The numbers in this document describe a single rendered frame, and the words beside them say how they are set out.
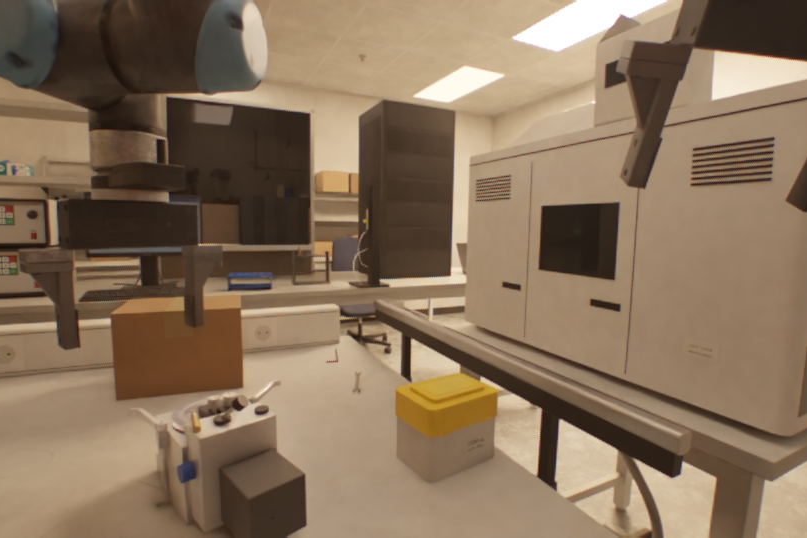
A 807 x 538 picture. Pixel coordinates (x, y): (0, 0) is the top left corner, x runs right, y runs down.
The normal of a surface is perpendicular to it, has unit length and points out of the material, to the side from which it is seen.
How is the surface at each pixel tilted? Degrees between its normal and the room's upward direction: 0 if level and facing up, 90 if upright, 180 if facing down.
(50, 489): 0
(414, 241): 90
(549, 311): 90
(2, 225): 90
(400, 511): 0
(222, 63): 133
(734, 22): 113
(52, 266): 90
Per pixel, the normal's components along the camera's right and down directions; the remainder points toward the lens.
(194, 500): -0.70, 0.06
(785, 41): -0.20, 0.48
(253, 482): 0.02, -0.99
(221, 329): 0.37, 0.10
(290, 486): 0.71, 0.08
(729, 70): -0.90, 0.03
